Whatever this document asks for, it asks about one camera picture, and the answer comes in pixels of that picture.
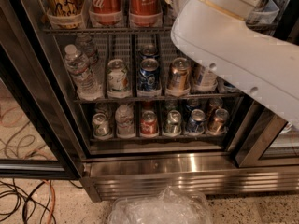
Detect right red Coca-Cola can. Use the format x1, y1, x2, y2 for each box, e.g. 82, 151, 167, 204
129, 0, 160, 27

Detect rear copper can bottom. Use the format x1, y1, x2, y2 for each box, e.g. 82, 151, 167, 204
206, 97, 223, 118

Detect blue Pepsi can bottom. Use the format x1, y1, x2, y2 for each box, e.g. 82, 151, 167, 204
186, 109, 206, 134

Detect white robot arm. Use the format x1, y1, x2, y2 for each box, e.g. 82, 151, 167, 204
170, 0, 299, 126

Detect silver green can bottom left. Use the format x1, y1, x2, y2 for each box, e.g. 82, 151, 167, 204
92, 113, 110, 137

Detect silver green can bottom middle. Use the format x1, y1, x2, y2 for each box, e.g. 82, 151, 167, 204
164, 110, 181, 134

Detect red coca-cola can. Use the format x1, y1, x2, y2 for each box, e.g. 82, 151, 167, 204
140, 111, 158, 135
90, 0, 122, 25
129, 0, 160, 27

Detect right glass fridge door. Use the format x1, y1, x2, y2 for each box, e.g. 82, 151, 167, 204
235, 111, 299, 168

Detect yellow LaCroix can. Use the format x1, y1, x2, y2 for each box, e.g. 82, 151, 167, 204
47, 0, 85, 29

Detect small water bottle bottom shelf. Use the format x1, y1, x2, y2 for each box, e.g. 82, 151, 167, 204
115, 105, 135, 136

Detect clear water bottle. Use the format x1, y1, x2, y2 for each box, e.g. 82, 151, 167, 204
75, 35, 99, 65
64, 44, 102, 101

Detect orange cable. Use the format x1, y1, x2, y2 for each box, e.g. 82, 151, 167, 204
41, 179, 57, 224

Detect rear clear water bottle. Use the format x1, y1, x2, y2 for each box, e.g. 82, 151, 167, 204
75, 35, 99, 65

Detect rear blue Pepsi can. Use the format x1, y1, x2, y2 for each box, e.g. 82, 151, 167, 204
139, 44, 159, 60

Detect stainless steel display fridge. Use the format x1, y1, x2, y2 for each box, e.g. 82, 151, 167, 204
9, 0, 299, 202

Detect front blue energy can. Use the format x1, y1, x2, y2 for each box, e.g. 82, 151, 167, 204
224, 81, 236, 91

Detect clear plastic bag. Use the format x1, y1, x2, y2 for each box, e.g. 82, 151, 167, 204
107, 187, 213, 224

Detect glass fridge door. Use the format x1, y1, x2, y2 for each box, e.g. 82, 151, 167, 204
235, 111, 299, 168
0, 48, 79, 180

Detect copper can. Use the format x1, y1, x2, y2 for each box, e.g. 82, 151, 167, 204
207, 108, 229, 133
206, 97, 223, 118

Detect blue pepsi can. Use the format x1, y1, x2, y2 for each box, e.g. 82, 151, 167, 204
138, 58, 160, 91
139, 44, 159, 60
186, 109, 206, 134

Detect copper soda can middle shelf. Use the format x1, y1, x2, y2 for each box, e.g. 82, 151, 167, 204
167, 57, 191, 91

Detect red Coca-Cola can bottom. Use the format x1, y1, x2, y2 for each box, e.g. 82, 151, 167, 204
140, 111, 158, 135

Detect black cables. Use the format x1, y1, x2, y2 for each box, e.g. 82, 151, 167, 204
0, 178, 57, 224

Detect front clear water bottle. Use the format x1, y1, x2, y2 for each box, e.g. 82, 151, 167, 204
64, 44, 102, 101

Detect left red Coca-Cola can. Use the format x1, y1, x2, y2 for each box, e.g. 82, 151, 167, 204
90, 0, 122, 25

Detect silver green can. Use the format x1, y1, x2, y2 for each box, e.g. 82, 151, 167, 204
92, 113, 110, 137
164, 110, 181, 134

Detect left glass fridge door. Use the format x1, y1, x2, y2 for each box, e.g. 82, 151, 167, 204
0, 48, 79, 180

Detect white green soda can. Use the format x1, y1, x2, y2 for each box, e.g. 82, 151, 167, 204
107, 59, 129, 92

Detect front blue Pepsi can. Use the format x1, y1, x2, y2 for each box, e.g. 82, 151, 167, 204
138, 58, 160, 91

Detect brown tea bottle white cap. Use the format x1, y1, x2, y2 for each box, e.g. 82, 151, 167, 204
193, 64, 218, 91

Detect front copper can bottom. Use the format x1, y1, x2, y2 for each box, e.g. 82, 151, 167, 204
207, 108, 229, 133

